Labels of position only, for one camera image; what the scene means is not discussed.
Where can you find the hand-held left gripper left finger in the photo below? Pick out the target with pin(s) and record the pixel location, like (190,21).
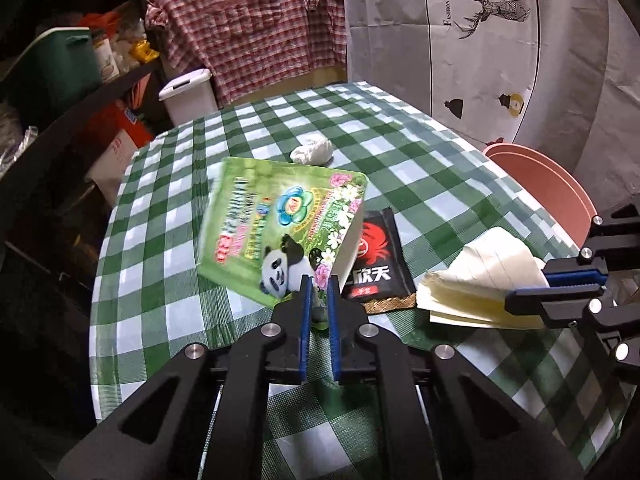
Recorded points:
(306,325)

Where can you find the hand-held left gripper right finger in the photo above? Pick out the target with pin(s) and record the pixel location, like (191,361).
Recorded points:
(334,330)

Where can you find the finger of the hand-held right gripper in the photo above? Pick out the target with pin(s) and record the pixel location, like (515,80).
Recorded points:
(575,276)
(540,302)

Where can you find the pale yellow paper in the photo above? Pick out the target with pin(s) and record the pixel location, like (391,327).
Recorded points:
(480,275)

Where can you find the pink plastic basin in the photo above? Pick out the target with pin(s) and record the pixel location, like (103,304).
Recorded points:
(540,180)

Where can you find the green flowered packet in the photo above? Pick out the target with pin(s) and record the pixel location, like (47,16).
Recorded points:
(280,220)

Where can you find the black sachet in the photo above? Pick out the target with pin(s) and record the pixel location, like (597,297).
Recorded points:
(380,260)

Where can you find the green checked tablecloth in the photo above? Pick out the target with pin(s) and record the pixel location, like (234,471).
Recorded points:
(175,240)

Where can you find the small white tissue ball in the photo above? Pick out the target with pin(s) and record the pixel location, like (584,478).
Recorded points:
(311,150)

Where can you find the beige cabinet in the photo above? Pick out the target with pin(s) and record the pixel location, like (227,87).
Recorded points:
(315,77)

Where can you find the white lidded bin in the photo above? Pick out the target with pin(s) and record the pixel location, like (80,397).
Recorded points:
(190,100)

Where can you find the white cardboard box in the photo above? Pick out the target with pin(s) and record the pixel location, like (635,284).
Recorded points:
(112,160)

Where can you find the red packaging with blue label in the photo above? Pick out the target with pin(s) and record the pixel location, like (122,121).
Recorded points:
(125,120)

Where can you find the orange board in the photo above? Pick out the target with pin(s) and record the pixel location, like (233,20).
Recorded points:
(140,92)

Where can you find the red plaid shirt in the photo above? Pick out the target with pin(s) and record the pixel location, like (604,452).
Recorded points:
(250,25)

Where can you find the black shelf unit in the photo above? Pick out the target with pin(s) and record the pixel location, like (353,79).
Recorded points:
(75,110)

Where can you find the yellow snack packet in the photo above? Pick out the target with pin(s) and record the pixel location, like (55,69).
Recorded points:
(142,51)

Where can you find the labelled jar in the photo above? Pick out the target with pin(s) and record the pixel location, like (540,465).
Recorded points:
(106,60)

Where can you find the clear plastic bags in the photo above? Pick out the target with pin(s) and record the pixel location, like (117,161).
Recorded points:
(127,42)

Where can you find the dark crinkled plastic bag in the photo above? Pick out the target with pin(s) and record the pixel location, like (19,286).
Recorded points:
(15,145)

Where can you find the green storage box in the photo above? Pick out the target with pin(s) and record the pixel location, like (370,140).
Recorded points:
(60,65)

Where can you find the red bag on shelf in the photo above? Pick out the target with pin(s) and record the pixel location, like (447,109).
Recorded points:
(100,20)

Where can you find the deer print wall sheet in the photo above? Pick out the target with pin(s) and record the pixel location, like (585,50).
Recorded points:
(500,60)

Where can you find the grey marbled wall sheet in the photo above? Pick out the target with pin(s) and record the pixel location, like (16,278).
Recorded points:
(385,35)

